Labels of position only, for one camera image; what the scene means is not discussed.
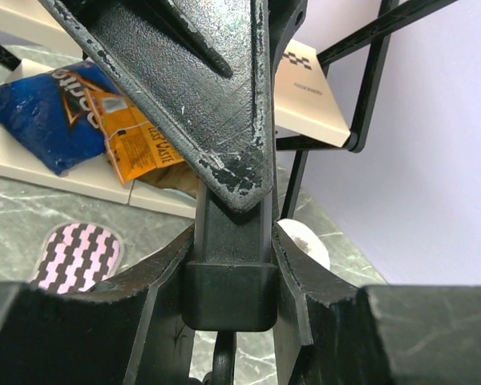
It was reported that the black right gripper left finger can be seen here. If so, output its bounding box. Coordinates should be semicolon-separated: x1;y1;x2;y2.
0;229;194;384

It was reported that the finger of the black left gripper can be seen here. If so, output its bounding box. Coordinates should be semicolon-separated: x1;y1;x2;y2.
43;1;273;213
270;0;308;68

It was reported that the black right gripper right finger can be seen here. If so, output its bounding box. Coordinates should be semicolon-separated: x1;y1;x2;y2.
273;226;481;384

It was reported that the black padlock with keys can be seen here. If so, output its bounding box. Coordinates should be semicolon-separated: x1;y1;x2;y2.
183;183;278;384

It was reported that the white toilet paper roll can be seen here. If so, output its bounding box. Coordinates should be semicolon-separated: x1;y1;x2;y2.
277;218;331;270

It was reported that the beige black tiered shelf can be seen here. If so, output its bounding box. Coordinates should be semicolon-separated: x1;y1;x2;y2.
0;1;446;217

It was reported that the orange snack bag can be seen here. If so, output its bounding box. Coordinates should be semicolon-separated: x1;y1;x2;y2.
91;91;184;184

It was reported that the pink striped sponge pad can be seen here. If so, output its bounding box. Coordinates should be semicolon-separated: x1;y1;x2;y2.
30;222;123;294

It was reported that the brown pouch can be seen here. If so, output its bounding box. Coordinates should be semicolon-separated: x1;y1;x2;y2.
137;162;198;198

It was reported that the blue snack bag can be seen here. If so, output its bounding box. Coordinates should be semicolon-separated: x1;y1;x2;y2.
0;61;119;175

